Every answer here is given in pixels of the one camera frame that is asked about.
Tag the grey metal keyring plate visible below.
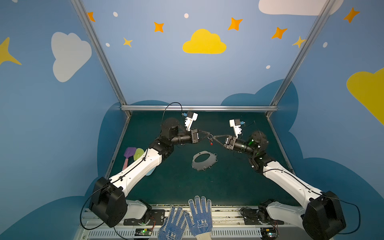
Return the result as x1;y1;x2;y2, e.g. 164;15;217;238
192;151;217;171

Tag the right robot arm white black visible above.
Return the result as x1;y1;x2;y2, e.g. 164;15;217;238
222;131;347;240

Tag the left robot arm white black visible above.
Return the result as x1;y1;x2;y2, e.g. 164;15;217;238
90;112;199;228

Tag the green spatula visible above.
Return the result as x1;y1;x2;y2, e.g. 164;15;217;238
133;148;145;161

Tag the purple spatula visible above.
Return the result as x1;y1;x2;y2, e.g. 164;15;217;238
122;147;137;170

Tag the right blue dotted work glove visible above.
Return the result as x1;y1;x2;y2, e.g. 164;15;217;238
185;196;213;240

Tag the blue dotted work glove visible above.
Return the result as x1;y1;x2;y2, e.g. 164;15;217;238
185;196;213;240
158;206;187;240

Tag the left blue dotted work glove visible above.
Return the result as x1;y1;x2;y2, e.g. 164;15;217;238
158;206;187;240

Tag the right green circuit board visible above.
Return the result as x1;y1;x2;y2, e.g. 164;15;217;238
261;228;279;240

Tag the green circuit board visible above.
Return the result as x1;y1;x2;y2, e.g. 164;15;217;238
135;229;153;237
261;228;279;240

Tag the left green circuit board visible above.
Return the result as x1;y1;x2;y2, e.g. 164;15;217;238
135;229;153;237

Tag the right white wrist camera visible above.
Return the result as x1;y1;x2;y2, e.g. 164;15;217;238
229;119;245;138

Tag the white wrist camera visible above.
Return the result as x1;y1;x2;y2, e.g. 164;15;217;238
229;119;245;138
183;111;198;132

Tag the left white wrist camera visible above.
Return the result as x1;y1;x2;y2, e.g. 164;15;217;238
183;111;198;132

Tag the aluminium rear frame bar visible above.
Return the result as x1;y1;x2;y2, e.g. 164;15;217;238
121;104;278;112

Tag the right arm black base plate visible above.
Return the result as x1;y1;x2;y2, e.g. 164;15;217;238
240;208;285;226

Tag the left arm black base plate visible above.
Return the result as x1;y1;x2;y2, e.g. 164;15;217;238
123;209;166;226

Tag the aluminium front rail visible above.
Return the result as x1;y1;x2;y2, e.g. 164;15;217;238
76;197;311;240

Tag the aluminium right frame post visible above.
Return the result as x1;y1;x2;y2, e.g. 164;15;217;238
270;0;337;111

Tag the aluminium frame post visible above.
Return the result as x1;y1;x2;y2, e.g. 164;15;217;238
71;0;127;109
270;0;337;111

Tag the aluminium left frame post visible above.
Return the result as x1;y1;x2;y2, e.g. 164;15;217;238
71;0;127;109

